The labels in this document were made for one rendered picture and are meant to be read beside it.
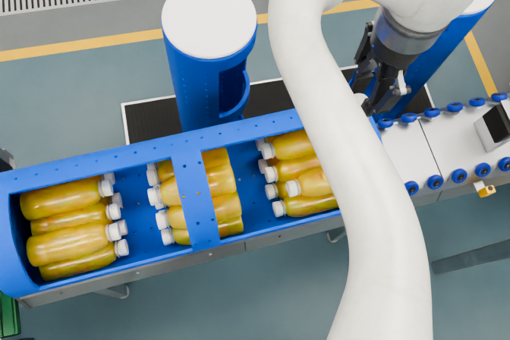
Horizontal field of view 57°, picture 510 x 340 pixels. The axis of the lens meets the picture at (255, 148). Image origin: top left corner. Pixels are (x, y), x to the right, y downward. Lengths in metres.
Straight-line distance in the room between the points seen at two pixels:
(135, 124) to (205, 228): 1.29
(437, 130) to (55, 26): 2.04
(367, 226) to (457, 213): 2.13
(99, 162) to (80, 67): 1.60
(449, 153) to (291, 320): 1.09
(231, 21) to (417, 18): 0.89
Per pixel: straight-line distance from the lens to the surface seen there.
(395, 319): 0.38
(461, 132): 1.56
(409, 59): 0.71
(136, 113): 2.30
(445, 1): 0.58
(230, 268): 2.22
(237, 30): 1.42
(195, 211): 1.02
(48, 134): 2.52
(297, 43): 0.47
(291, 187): 1.14
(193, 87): 1.54
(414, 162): 1.47
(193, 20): 1.44
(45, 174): 1.11
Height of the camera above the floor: 2.21
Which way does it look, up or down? 69 degrees down
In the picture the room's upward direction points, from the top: 11 degrees clockwise
